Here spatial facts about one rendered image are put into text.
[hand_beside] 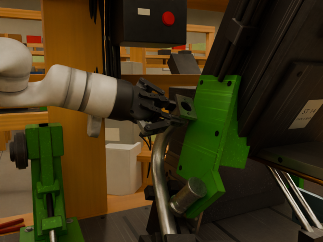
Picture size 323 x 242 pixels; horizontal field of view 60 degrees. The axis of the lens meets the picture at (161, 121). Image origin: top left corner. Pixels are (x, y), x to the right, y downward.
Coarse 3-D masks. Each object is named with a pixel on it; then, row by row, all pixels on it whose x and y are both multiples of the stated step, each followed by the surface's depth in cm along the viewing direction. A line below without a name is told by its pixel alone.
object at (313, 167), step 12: (300, 144) 58; (312, 144) 58; (252, 156) 57; (264, 156) 54; (276, 156) 51; (288, 156) 50; (300, 156) 50; (312, 156) 50; (276, 168) 52; (288, 168) 49; (300, 168) 47; (312, 168) 45; (312, 180) 45
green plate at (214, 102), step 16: (208, 80) 54; (224, 80) 50; (240, 80) 47; (208, 96) 53; (224, 96) 49; (208, 112) 52; (224, 112) 48; (192, 128) 56; (208, 128) 51; (224, 128) 48; (192, 144) 55; (208, 144) 50; (224, 144) 50; (240, 144) 51; (192, 160) 54; (208, 160) 49; (224, 160) 50; (240, 160) 52; (192, 176) 53
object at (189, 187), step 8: (192, 184) 47; (200, 184) 48; (184, 192) 48; (192, 192) 46; (200, 192) 47; (168, 200) 52; (176, 200) 49; (184, 200) 48; (192, 200) 47; (176, 208) 50; (184, 208) 49
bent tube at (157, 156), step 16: (176, 96) 56; (176, 112) 56; (192, 112) 55; (176, 128) 59; (160, 144) 61; (160, 160) 61; (160, 176) 58; (160, 192) 56; (160, 208) 54; (160, 224) 53
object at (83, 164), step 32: (64, 0) 68; (64, 32) 69; (96, 32) 72; (64, 64) 70; (96, 64) 74; (64, 128) 73; (64, 160) 74; (96, 160) 77; (64, 192) 75; (96, 192) 79
